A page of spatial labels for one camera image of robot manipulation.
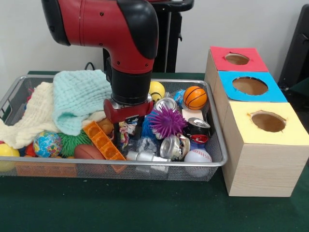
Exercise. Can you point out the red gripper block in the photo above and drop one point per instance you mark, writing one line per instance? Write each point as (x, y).
(130, 113)

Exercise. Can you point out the mint waffle cloth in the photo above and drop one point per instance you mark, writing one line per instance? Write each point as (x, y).
(77, 96)

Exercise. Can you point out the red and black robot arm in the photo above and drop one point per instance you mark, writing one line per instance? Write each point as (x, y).
(96, 24)

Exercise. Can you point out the shallow silver mesh bin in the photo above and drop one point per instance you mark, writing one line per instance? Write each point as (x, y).
(96, 171)

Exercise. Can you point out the wooden box with three holes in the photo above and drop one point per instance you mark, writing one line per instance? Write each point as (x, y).
(260, 169)

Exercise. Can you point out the orange plastic building brick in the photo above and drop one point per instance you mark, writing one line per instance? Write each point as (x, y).
(101, 140)

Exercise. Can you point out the purple spiky rubber ball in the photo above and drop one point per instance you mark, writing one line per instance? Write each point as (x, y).
(166, 120)

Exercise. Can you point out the crushed silver can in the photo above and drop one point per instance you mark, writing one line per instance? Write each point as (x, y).
(172, 147)

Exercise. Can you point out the yellow smiley ball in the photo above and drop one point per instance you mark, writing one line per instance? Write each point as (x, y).
(157, 90)

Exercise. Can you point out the orange toy basketball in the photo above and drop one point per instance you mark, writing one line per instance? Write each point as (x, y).
(195, 97)

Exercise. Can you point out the white toy baseball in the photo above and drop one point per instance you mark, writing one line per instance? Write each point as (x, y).
(198, 155)

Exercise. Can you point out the dark green table cloth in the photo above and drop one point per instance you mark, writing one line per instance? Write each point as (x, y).
(144, 205)

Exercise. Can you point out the globe print ball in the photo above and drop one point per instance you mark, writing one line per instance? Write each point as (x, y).
(47, 144)

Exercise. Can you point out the cream waffle cloth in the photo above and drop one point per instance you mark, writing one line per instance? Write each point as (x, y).
(31, 120)

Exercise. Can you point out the dark green side-table cloth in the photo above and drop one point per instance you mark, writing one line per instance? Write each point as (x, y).
(301, 88)

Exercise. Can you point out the black upright panel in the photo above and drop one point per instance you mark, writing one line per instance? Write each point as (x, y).
(297, 48)

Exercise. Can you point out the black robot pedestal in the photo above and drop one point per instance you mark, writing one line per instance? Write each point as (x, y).
(171, 36)

